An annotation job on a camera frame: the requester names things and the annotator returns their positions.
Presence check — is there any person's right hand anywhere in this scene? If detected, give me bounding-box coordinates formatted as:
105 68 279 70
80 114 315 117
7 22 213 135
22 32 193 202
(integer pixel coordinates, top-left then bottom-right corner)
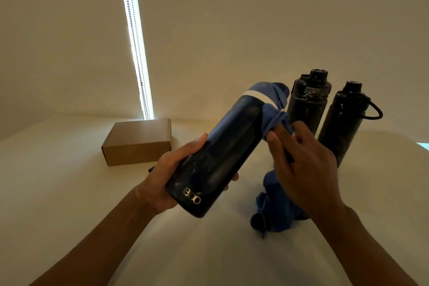
265 121 348 226

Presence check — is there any person's left hand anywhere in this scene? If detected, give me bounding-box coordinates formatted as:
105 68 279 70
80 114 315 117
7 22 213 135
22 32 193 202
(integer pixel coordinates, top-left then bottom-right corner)
135 132 240 216

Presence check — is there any blue cloth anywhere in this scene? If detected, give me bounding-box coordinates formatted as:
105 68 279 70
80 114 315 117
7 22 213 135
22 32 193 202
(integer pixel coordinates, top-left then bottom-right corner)
250 101 311 240

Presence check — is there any brown paper box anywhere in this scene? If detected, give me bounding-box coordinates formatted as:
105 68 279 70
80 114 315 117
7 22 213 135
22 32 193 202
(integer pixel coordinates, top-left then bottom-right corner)
101 118 172 167

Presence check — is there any black bottle with loop handle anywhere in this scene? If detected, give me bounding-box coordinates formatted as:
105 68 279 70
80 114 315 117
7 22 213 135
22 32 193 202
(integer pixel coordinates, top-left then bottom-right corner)
317 80 384 168

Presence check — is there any black grey gradient bottle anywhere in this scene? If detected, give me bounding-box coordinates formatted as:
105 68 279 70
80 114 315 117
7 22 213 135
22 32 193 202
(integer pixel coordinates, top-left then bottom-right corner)
286 69 332 137

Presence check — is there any navy bottle with blue lid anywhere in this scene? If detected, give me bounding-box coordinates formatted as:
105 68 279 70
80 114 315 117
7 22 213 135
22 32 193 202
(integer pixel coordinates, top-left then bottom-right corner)
164 82 290 219

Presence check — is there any person's right forearm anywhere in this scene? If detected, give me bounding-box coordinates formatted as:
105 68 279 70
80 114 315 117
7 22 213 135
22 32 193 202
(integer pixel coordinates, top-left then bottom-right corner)
316 207 418 286

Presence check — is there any beaded blind chain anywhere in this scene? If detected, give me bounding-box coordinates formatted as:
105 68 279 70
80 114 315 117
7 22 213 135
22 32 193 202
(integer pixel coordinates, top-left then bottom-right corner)
118 0 151 119

